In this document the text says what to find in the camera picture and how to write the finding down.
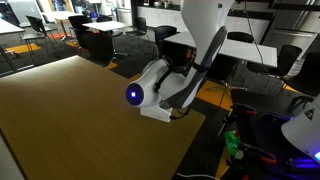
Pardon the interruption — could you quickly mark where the grey whiteboard panel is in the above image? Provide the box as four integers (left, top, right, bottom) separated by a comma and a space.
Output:
6, 0, 44, 28

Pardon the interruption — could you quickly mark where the white table with black legs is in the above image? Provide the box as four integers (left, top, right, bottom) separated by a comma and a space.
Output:
0, 18, 26, 73

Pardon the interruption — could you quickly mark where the white rounded device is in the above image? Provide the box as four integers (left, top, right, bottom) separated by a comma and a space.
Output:
263, 111, 320, 180

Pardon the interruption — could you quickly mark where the white floor cable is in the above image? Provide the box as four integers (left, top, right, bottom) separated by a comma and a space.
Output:
175, 172, 222, 180

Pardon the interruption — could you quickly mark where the grey metal cabinet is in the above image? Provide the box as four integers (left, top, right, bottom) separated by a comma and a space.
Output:
115, 0, 133, 25

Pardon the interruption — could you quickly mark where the grey star chair base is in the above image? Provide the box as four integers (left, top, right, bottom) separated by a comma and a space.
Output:
207, 59, 248, 108

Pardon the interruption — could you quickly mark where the black coiled cable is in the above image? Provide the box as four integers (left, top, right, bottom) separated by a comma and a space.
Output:
288, 95, 316, 116

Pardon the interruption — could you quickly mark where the black clamp with red handle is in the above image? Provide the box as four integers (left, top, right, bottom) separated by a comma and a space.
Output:
218, 103, 258, 138
229, 143, 278, 180

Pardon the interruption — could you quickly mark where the green plastic part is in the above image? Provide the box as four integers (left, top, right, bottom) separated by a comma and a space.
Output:
224, 130, 241, 158

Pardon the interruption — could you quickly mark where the steel refrigerator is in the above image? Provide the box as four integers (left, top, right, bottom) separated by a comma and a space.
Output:
263, 0, 320, 56

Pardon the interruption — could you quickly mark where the small square white table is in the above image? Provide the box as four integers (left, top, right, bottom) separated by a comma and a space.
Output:
82, 20, 133, 33

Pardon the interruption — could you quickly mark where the black arm cable harness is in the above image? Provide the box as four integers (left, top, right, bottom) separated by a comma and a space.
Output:
154, 53, 203, 121

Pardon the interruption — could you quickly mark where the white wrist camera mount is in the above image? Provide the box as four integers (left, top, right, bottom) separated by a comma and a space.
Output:
139, 105, 174, 124

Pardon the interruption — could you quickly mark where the large white table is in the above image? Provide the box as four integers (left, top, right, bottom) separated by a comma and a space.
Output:
164, 30, 278, 68

